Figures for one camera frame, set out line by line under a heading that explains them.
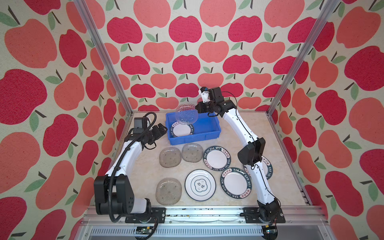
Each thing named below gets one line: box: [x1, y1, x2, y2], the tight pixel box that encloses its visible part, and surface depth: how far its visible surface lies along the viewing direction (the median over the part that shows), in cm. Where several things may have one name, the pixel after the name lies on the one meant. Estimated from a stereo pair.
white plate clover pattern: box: [184, 169, 217, 202], surface depth 85 cm
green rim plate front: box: [220, 167, 252, 199], surface depth 86 cm
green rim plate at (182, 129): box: [170, 122, 195, 138], surface depth 110 cm
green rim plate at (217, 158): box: [203, 145, 232, 172], surface depth 97 cm
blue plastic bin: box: [165, 112, 222, 146], surface depth 103 cm
